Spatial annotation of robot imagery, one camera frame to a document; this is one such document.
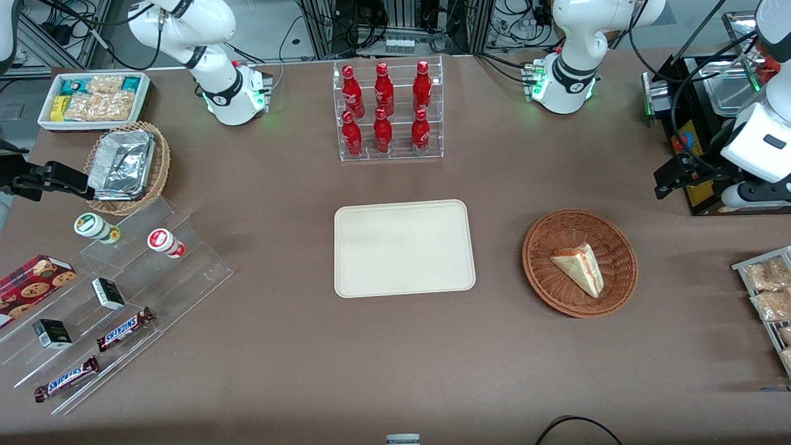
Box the clear acrylic bottle rack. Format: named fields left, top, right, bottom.
left=332, top=56, right=444, bottom=163

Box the cream plastic tray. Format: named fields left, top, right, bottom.
left=334, top=199, right=476, bottom=299

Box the clear bag of fried snacks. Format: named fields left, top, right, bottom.
left=743, top=256, right=791, bottom=292
left=750, top=289, right=791, bottom=323

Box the red cola bottle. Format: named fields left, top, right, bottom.
left=342, top=64, right=365, bottom=119
left=341, top=110, right=363, bottom=157
left=373, top=108, right=393, bottom=155
left=411, top=108, right=431, bottom=156
left=412, top=60, right=433, bottom=116
left=374, top=62, right=395, bottom=117

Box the brown round wicker basket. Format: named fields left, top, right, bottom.
left=522, top=209, right=638, bottom=319

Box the metal pan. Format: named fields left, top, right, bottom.
left=703, top=61, right=766, bottom=116

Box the triangle sandwich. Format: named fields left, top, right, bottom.
left=550, top=243, right=604, bottom=299

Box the black cable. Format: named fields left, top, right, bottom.
left=535, top=416, right=625, bottom=445

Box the green lid yogurt cup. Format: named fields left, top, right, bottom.
left=74, top=213, right=121, bottom=244

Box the red lid yogurt cup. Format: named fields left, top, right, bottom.
left=147, top=229, right=187, bottom=259

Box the clear bag of crackers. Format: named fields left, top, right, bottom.
left=64, top=90, right=135, bottom=122

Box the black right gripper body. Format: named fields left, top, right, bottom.
left=0, top=162, right=49, bottom=202

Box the stack of foil trays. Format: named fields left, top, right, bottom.
left=87, top=129, right=156, bottom=201

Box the clear acrylic stepped display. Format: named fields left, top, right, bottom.
left=0, top=197, right=234, bottom=416

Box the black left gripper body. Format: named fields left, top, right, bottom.
left=680, top=153, right=742, bottom=188

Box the red cookie box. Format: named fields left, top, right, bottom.
left=0, top=255, right=78, bottom=329

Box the small black box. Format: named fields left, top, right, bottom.
left=91, top=278, right=126, bottom=311
left=33, top=319, right=73, bottom=350

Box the Snickers bar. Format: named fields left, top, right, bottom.
left=96, top=307, right=155, bottom=353
left=34, top=356, right=101, bottom=403

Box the tan wicker basket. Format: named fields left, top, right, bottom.
left=83, top=121, right=171, bottom=216

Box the white plastic snack bin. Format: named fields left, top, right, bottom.
left=37, top=72, right=151, bottom=134

